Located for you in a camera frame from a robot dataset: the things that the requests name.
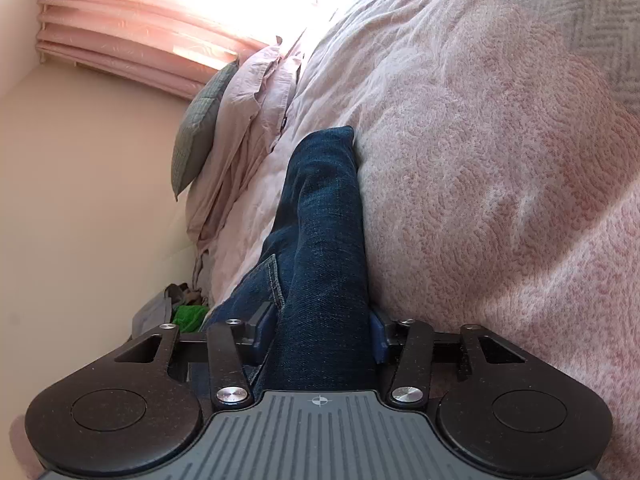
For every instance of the pink pillow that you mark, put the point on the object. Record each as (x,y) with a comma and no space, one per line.
(240,100)

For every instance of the pink and grey bedspread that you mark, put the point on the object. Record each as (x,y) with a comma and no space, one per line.
(500,160)

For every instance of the green garment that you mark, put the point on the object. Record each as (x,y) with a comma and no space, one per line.
(190,316)

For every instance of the grey checked pillow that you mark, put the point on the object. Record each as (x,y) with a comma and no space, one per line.
(195,130)

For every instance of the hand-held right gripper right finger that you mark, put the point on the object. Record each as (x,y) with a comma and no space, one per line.
(377,340)

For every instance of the blue denim jeans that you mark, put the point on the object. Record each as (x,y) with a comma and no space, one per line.
(320,240)

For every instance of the folded pink duvet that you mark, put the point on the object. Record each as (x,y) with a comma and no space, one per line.
(260,180)

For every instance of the brown garment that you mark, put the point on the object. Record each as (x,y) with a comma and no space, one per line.
(177,292)

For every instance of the pink curtain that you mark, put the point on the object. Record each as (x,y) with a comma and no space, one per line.
(125,25)

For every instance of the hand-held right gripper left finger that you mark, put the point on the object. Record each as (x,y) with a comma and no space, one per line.
(265,332)

